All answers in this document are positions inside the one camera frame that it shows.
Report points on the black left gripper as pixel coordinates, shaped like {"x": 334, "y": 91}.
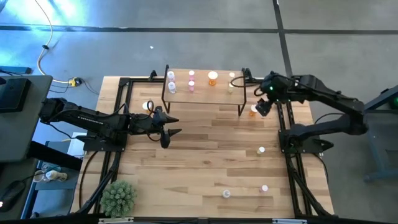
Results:
{"x": 146, "y": 124}

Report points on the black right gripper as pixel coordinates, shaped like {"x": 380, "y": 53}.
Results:
{"x": 265, "y": 108}

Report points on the large orange pill bottle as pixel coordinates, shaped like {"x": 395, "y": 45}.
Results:
{"x": 252, "y": 109}
{"x": 212, "y": 75}
{"x": 145, "y": 105}

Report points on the clear pill bottle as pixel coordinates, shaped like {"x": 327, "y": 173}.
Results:
{"x": 170, "y": 75}
{"x": 172, "y": 87}
{"x": 226, "y": 193}

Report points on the yellow pill bottle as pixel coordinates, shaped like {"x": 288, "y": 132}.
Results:
{"x": 261, "y": 150}
{"x": 231, "y": 75}
{"x": 230, "y": 88}

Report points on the pink pill bottle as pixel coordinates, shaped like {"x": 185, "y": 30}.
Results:
{"x": 264, "y": 188}
{"x": 191, "y": 74}
{"x": 191, "y": 85}

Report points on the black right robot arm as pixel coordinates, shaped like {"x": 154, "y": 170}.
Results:
{"x": 329, "y": 93}

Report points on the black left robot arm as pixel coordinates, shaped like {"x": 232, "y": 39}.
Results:
{"x": 87, "y": 119}

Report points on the wooden shelf with black legs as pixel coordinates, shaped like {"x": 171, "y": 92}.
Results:
{"x": 203, "y": 96}

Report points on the black clamp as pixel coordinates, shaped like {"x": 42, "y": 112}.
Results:
{"x": 247, "y": 74}
{"x": 153, "y": 74}

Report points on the green artificial plant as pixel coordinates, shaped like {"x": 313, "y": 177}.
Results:
{"x": 118, "y": 199}

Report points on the yellow power plug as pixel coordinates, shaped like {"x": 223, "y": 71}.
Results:
{"x": 73, "y": 82}

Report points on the grey metal cart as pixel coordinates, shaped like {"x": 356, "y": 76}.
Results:
{"x": 368, "y": 146}

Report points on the black bar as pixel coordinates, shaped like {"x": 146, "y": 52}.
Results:
{"x": 53, "y": 154}

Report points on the white plastic bottle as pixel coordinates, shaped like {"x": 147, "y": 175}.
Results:
{"x": 56, "y": 175}

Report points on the grey desk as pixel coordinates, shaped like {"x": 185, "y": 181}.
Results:
{"x": 31, "y": 130}

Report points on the black laptop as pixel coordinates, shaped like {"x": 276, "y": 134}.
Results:
{"x": 14, "y": 95}

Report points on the dark blue flat device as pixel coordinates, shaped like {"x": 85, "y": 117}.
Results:
{"x": 15, "y": 70}

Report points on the black computer mouse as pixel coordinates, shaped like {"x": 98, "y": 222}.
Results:
{"x": 11, "y": 196}

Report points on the black aluminium table frame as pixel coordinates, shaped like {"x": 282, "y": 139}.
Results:
{"x": 140, "y": 80}

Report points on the silver bracket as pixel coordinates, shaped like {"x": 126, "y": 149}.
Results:
{"x": 116, "y": 220}
{"x": 289, "y": 221}

